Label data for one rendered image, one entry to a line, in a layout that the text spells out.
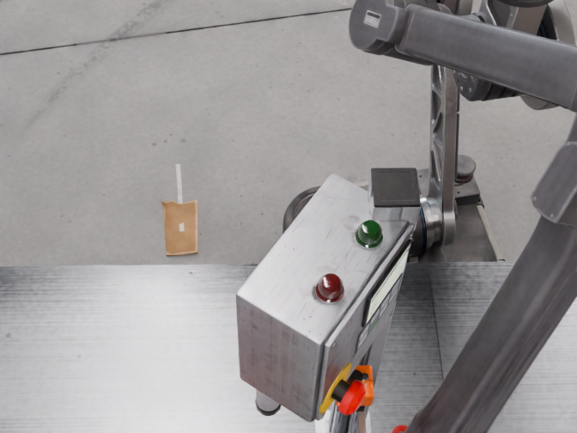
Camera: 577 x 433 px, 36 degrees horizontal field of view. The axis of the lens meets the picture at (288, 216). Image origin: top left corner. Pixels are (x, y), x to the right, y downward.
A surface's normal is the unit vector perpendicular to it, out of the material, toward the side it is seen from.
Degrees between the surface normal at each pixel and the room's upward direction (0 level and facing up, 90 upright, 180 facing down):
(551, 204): 63
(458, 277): 0
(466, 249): 0
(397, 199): 0
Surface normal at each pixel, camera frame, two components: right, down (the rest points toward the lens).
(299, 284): 0.03, -0.56
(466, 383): -0.84, -0.08
